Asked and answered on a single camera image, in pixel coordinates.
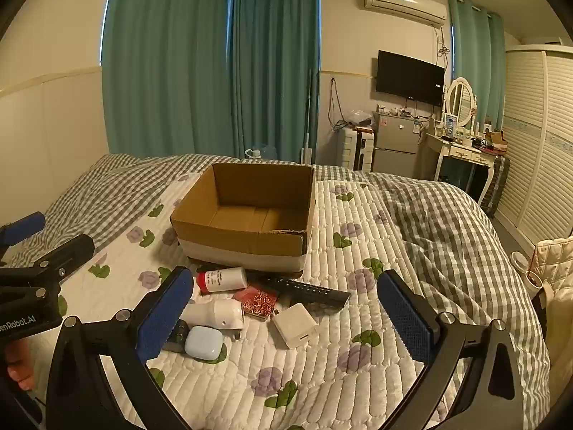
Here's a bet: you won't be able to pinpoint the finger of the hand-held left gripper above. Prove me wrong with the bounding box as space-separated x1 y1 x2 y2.
0 234 96 298
0 212 46 252

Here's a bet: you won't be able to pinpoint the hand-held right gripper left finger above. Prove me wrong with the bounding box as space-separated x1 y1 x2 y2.
45 266 195 430

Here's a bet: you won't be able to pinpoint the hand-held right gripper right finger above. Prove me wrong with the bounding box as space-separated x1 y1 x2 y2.
376 269 544 430

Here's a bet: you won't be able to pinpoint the small black case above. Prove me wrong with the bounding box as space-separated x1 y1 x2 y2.
161 319 192 354

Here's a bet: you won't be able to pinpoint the light blue earbud case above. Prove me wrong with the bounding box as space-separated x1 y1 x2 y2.
184 325 225 361

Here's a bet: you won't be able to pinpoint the white cylindrical device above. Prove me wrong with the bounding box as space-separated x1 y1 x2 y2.
181 298 246 339

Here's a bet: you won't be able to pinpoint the white bottle with red cap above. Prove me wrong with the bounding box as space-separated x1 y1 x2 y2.
196 266 248 295

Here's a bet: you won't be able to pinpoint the red box of gold clips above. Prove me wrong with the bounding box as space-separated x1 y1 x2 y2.
233 286 279 321

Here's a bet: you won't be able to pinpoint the black remote control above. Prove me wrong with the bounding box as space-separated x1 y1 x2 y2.
253 274 352 310

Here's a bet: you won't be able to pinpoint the white charger plug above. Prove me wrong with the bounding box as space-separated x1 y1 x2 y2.
270 302 319 350

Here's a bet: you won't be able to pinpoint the cardboard box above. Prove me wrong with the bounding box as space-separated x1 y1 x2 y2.
170 162 316 274

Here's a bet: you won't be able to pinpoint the person's left hand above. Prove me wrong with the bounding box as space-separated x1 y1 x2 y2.
6 338 37 391

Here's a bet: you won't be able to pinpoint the white quilted floral mat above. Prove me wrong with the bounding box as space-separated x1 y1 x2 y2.
18 172 551 430

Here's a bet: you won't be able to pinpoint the grey checked blanket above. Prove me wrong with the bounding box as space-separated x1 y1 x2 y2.
0 152 553 413

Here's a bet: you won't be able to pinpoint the cream padded jacket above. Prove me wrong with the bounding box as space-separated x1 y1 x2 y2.
528 235 573 336

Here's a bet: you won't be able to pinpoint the dark suitcase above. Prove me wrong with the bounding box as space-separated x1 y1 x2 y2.
481 154 511 218

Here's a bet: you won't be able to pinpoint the grey small fridge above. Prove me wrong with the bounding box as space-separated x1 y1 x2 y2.
371 112 424 175

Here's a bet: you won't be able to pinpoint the white dressing table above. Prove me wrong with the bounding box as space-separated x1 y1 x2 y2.
423 132 500 207

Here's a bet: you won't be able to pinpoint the white suitcase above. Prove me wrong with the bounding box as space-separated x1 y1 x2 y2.
341 128 376 172

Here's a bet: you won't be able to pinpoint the clear water jug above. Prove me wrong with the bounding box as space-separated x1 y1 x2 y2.
245 143 280 161

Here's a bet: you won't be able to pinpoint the clear plastic bag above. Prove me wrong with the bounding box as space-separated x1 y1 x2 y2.
347 108 374 127

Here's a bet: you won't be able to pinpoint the wide green curtain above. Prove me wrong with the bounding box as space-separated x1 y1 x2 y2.
102 0 236 157

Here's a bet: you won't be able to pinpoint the white slatted wardrobe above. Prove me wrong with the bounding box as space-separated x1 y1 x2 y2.
495 45 573 245

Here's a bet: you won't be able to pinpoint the white mop stick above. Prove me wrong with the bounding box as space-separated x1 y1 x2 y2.
301 67 316 164

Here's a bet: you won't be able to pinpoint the white oval mirror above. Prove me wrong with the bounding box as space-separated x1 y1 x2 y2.
443 77 478 128

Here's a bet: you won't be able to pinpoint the green curtain beside wardrobe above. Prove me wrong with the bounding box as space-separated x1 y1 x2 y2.
449 0 506 130

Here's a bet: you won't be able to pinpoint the narrow green curtain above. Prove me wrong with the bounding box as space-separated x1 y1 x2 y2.
230 0 322 162

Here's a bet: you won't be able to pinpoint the white air conditioner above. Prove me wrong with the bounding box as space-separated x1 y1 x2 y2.
363 0 448 26

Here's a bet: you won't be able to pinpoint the dark wall cable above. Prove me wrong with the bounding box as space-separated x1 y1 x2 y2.
329 77 354 133

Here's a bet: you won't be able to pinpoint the black wall television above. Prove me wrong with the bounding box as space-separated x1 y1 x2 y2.
375 50 446 107

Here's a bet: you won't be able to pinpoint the air conditioner cables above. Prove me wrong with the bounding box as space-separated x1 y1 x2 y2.
433 24 451 61

